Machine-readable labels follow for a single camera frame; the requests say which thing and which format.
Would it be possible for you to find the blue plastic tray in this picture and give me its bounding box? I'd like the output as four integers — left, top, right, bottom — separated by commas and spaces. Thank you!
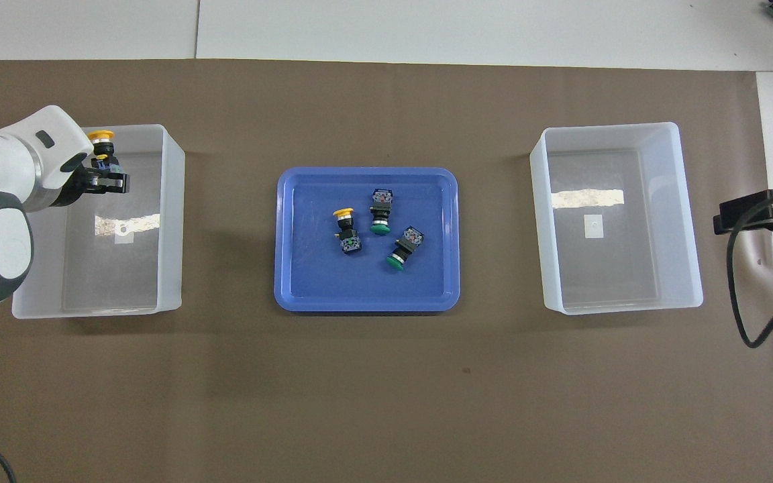
274, 166, 461, 313

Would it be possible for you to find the brown paper table mat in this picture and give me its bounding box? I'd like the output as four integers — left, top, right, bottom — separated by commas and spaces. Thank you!
0, 59, 773, 483

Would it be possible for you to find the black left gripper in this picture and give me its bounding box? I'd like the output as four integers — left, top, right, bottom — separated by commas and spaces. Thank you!
56, 160, 132, 207

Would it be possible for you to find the translucent white plastic box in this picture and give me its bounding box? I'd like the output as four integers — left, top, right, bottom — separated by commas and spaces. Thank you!
529, 121, 704, 316
11, 124, 186, 320

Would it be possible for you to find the green push button switch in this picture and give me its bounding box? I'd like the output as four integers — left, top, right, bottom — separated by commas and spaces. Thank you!
386, 225, 425, 273
368, 189, 395, 236

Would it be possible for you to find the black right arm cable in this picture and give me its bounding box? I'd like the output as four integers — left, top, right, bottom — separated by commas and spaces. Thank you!
725, 188, 773, 350

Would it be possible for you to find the yellow push button switch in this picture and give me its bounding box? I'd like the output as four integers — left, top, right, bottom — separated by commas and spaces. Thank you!
87, 129, 123, 176
332, 208, 362, 256

